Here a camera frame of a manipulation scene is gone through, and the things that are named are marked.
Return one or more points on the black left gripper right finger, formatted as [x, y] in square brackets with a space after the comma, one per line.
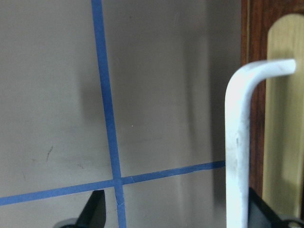
[260, 215]

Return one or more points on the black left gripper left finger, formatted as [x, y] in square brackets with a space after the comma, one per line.
[93, 214]

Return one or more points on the wooden drawer with white handle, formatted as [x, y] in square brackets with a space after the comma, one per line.
[283, 177]

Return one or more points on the dark brown wooden drawer cabinet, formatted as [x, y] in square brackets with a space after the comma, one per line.
[257, 17]

